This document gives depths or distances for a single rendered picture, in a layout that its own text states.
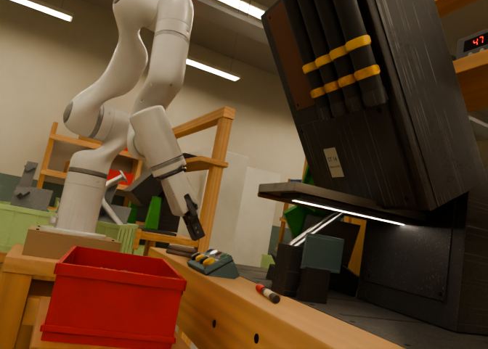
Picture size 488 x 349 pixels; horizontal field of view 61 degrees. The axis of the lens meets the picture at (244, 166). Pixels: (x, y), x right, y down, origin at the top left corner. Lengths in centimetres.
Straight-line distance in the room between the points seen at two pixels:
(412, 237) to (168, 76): 68
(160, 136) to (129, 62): 39
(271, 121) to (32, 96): 481
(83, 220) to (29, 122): 670
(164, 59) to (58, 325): 63
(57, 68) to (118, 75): 690
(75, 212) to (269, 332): 81
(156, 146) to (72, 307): 41
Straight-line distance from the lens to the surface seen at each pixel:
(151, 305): 75
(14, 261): 125
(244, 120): 909
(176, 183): 97
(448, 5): 160
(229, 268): 105
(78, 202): 135
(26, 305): 129
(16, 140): 796
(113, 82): 133
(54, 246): 131
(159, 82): 104
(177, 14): 112
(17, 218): 179
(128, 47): 130
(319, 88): 89
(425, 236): 101
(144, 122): 98
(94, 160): 136
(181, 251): 146
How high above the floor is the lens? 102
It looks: 9 degrees up
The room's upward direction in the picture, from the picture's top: 10 degrees clockwise
